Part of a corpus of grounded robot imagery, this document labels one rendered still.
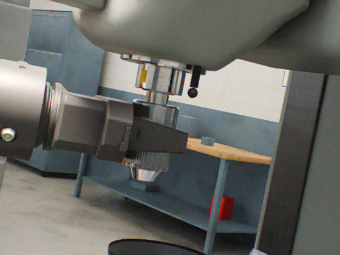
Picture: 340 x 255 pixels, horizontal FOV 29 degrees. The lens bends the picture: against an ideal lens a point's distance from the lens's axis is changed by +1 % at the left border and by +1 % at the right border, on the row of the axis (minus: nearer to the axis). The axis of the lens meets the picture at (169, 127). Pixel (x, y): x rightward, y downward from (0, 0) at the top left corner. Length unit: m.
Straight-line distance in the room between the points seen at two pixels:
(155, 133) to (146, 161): 0.03
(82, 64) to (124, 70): 0.52
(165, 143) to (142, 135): 0.02
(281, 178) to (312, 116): 0.10
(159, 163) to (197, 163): 6.12
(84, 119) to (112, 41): 0.07
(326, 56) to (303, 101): 0.34
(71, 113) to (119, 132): 0.05
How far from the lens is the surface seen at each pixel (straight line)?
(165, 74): 0.62
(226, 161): 5.36
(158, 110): 0.62
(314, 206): 0.96
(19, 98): 0.58
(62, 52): 7.87
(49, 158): 7.95
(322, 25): 0.64
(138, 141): 0.61
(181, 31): 0.56
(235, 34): 0.59
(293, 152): 0.98
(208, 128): 6.67
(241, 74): 6.46
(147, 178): 0.63
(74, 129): 0.58
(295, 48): 0.66
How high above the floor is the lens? 1.28
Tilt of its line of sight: 3 degrees down
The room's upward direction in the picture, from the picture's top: 11 degrees clockwise
